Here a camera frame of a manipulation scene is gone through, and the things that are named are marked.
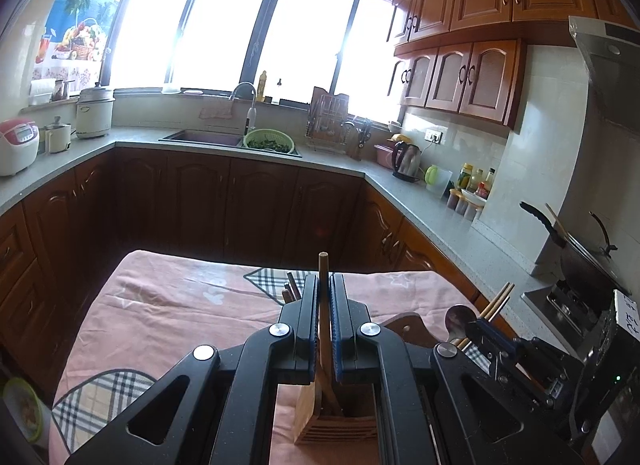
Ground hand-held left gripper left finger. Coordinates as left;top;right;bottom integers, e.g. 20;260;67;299
65;272;320;465

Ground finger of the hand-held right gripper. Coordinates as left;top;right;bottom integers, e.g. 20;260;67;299
466;317;582;399

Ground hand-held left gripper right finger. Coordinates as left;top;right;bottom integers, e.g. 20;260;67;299
329;273;583;465

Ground light wooden chopstick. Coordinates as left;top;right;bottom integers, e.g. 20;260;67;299
318;251;347;417

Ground bamboo chopstick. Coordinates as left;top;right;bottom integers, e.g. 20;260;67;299
457;294;513;352

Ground metal spoon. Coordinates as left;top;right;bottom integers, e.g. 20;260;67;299
444;304;479;347

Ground short wooden chopstick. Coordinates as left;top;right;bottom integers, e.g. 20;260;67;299
477;282;516;320

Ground wooden utensil holder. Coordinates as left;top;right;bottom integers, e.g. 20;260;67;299
292;312;453;447

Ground gas stove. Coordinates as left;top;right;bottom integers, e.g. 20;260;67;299
520;274;622;347

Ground black wok with lid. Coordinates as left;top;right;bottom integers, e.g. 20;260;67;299
519;200;634;297

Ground pink plaid-heart tablecloth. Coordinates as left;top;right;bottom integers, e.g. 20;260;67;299
47;250;482;465

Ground wooden cooking chopsticks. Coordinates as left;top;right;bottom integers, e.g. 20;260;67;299
544;203;572;242

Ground group of condiment bottles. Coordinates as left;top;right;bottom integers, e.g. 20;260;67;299
447;187;489;224

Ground grey kitchen countertop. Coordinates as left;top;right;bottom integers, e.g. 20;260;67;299
0;124;568;327

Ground wooden lower cabinets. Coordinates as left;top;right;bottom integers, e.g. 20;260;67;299
0;147;522;398

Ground wooden cabinets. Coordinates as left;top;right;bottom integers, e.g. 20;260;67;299
387;0;640;132
0;147;522;398

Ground green-lidded container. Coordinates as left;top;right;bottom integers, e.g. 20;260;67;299
423;164;454;196

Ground green colander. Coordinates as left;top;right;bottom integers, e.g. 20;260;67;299
243;128;294;154

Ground steel electric kettle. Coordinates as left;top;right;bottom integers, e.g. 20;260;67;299
391;140;424;184

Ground knife block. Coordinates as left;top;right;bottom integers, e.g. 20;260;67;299
349;117;374;161

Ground dish rack with cutting boards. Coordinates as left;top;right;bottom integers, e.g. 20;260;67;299
305;86;359;154

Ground steel kitchen sink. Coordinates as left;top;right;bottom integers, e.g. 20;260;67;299
158;128;246;149

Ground chrome kitchen faucet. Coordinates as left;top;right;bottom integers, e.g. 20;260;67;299
228;81;259;135

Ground large kitchen window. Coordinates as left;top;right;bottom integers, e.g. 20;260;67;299
106;0;417;127

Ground steel range hood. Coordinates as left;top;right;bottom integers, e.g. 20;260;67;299
567;15;640;157

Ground white slow cooker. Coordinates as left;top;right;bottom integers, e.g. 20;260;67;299
75;84;116;140

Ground green-rimmed bowl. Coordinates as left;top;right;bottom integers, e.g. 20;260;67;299
2;377;52;447

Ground small white pot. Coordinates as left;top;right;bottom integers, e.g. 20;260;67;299
45;116;74;154

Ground wooden upper cabinets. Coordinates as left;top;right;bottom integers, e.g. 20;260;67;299
387;0;640;132

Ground brown pitcher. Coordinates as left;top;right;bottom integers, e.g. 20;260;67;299
51;78;76;102

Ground white and red rice cooker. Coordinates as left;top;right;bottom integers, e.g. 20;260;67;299
0;118;40;177

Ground tropical fruit wall poster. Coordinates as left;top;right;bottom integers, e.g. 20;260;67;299
31;0;129;82

